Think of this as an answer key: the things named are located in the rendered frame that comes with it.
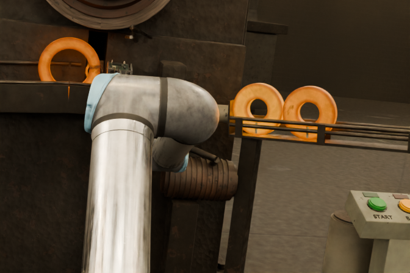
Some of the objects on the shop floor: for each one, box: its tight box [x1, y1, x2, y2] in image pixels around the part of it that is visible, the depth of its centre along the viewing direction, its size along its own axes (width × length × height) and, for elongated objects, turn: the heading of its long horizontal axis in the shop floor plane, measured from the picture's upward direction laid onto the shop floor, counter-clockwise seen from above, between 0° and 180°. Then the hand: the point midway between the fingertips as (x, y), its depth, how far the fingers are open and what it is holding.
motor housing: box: [159, 157, 238, 273], centre depth 203 cm, size 13×22×54 cm, turn 67°
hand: (116, 72), depth 204 cm, fingers closed
